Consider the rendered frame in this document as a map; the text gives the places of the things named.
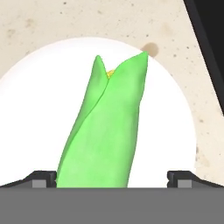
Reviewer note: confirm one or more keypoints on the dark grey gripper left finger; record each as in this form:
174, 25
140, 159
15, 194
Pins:
40, 178

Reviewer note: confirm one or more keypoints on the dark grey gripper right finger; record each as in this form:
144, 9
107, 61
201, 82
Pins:
182, 178

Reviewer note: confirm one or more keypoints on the green corn in husk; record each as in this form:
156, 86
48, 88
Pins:
106, 128

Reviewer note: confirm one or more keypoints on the white round plate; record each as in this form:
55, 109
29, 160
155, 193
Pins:
35, 116

